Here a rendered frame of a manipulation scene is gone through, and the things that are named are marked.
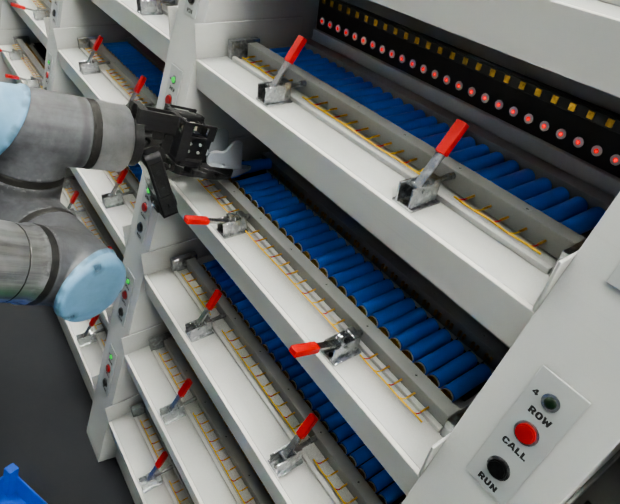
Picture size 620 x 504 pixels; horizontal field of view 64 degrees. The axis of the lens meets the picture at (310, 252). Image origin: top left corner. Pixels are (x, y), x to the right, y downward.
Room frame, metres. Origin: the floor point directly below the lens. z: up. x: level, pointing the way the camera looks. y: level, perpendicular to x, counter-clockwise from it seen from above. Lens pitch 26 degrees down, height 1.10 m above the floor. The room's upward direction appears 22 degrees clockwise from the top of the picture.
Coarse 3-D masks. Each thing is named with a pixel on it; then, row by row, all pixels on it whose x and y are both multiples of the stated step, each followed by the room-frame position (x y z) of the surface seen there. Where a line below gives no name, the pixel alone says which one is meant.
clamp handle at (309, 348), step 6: (312, 342) 0.44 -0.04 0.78; (318, 342) 0.45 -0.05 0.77; (324, 342) 0.46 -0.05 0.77; (330, 342) 0.46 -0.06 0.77; (336, 342) 0.47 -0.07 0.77; (342, 342) 0.47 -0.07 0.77; (294, 348) 0.42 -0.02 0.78; (300, 348) 0.43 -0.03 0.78; (306, 348) 0.43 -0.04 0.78; (312, 348) 0.43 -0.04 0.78; (318, 348) 0.44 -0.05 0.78; (324, 348) 0.45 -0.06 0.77; (330, 348) 0.46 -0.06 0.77; (294, 354) 0.42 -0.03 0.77; (300, 354) 0.42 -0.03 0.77; (306, 354) 0.43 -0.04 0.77
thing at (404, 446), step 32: (192, 192) 0.74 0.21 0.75; (192, 224) 0.70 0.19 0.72; (224, 256) 0.62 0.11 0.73; (256, 256) 0.61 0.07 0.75; (256, 288) 0.56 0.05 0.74; (288, 288) 0.56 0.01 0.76; (288, 320) 0.51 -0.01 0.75; (320, 320) 0.52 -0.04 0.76; (320, 352) 0.47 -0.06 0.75; (320, 384) 0.46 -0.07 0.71; (352, 384) 0.44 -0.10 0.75; (384, 384) 0.45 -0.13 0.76; (352, 416) 0.42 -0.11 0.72; (384, 416) 0.41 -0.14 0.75; (384, 448) 0.39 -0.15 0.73; (416, 448) 0.38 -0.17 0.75; (416, 480) 0.36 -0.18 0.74
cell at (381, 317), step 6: (402, 300) 0.56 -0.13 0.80; (408, 300) 0.56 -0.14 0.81; (390, 306) 0.55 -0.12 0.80; (396, 306) 0.55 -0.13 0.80; (402, 306) 0.55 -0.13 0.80; (408, 306) 0.56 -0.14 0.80; (414, 306) 0.56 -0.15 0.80; (378, 312) 0.53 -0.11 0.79; (384, 312) 0.53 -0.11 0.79; (390, 312) 0.54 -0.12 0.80; (396, 312) 0.54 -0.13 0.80; (402, 312) 0.55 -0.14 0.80; (378, 318) 0.52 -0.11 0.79; (384, 318) 0.53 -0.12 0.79; (390, 318) 0.53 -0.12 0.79; (378, 324) 0.52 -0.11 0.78
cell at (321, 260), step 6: (348, 246) 0.65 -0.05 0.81; (330, 252) 0.63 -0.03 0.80; (336, 252) 0.63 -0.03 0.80; (342, 252) 0.63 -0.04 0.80; (348, 252) 0.64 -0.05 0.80; (354, 252) 0.65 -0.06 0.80; (318, 258) 0.61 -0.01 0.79; (324, 258) 0.61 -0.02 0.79; (330, 258) 0.62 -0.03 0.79; (336, 258) 0.62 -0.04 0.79; (342, 258) 0.63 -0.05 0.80; (318, 264) 0.60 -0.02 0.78; (324, 264) 0.61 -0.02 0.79
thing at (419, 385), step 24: (240, 192) 0.72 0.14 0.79; (264, 216) 0.67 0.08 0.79; (288, 240) 0.63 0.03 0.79; (312, 264) 0.59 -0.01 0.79; (312, 288) 0.56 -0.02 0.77; (336, 288) 0.55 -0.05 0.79; (336, 312) 0.53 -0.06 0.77; (360, 312) 0.52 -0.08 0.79; (384, 336) 0.49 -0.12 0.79; (384, 360) 0.47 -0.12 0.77; (408, 360) 0.46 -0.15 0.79; (408, 384) 0.44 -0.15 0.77; (432, 384) 0.44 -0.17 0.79; (408, 408) 0.42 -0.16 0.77; (432, 408) 0.42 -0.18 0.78; (456, 408) 0.42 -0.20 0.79
